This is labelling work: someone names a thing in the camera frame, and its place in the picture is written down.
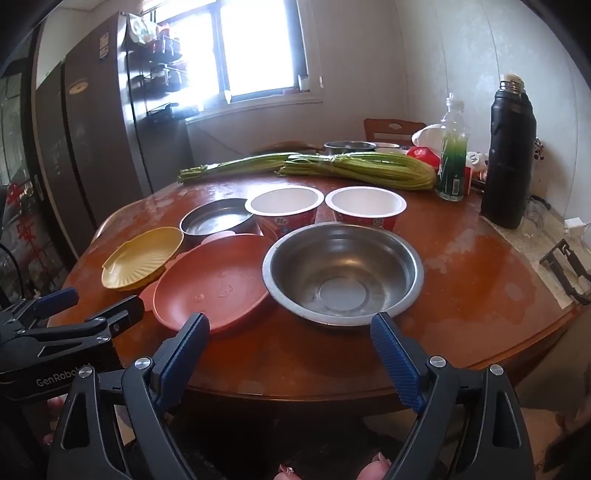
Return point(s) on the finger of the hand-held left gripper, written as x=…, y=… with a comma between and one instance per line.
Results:
x=117, y=314
x=57, y=300

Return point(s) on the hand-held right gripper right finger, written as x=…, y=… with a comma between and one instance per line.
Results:
x=397, y=360

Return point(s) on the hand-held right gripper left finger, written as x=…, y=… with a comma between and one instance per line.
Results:
x=184, y=350

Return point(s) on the yellow shell-shaped plate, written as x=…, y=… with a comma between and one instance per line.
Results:
x=138, y=258

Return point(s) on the pink plastic plate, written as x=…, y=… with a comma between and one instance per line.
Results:
x=207, y=286

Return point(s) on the large stainless steel bowl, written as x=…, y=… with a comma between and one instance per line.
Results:
x=341, y=267

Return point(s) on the shallow stainless steel plate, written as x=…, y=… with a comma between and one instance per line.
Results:
x=217, y=221

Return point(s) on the white paper noodle bowl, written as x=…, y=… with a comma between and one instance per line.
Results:
x=364, y=203
x=284, y=203

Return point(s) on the person's left hand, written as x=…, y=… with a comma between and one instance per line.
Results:
x=53, y=404

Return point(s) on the person's bare foot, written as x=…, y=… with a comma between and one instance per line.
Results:
x=376, y=466

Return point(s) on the person's leg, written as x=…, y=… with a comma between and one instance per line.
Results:
x=540, y=429

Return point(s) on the grey refrigerator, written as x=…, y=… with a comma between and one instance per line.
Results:
x=92, y=138

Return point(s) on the dark glass door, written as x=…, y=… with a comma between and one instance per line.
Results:
x=18, y=138

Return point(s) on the black folding stand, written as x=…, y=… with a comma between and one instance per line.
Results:
x=549, y=261

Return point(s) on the long thin celery bunch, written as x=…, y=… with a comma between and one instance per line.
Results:
x=231, y=166

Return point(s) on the thick celery bunch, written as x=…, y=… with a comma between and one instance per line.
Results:
x=369, y=170

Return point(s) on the clear plastic bottle green label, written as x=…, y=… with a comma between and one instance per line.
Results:
x=451, y=175

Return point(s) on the clear glass cup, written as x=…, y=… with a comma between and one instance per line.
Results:
x=535, y=217

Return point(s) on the red tissue pack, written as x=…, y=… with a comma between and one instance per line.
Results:
x=422, y=154

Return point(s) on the small black tray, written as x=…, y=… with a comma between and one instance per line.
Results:
x=161, y=110

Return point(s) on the white ceramic bowl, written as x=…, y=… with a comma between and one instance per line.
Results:
x=388, y=146

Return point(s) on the small white medicine bottle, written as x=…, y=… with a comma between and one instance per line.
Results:
x=473, y=159

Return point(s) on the small stainless steel bowl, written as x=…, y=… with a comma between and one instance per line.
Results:
x=348, y=147

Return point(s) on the white charger plug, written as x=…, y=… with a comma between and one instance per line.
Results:
x=575, y=227

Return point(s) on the white plastic bag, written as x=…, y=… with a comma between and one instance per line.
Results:
x=427, y=134

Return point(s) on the black thermos flask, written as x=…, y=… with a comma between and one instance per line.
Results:
x=508, y=161

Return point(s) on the red-brown wooden chair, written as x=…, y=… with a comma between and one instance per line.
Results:
x=392, y=131

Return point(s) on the flower patterned ornament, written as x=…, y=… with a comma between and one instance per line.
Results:
x=539, y=147

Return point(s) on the black hanging rack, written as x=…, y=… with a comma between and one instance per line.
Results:
x=157, y=50

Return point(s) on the small jar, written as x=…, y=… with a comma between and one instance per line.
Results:
x=302, y=83

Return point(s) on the window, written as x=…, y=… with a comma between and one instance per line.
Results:
x=258, y=46

